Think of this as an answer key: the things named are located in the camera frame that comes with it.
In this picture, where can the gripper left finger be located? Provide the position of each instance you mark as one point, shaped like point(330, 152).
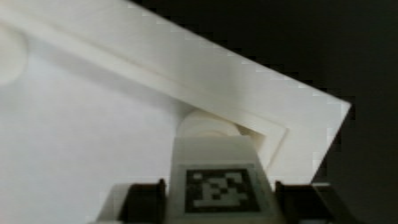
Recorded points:
point(134, 204)

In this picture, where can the white square tabletop part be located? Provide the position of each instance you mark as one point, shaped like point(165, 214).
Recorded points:
point(108, 74)

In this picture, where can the white table leg with tag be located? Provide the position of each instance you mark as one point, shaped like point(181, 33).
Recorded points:
point(220, 188)

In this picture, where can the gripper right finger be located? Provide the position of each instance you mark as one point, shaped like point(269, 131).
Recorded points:
point(312, 204)

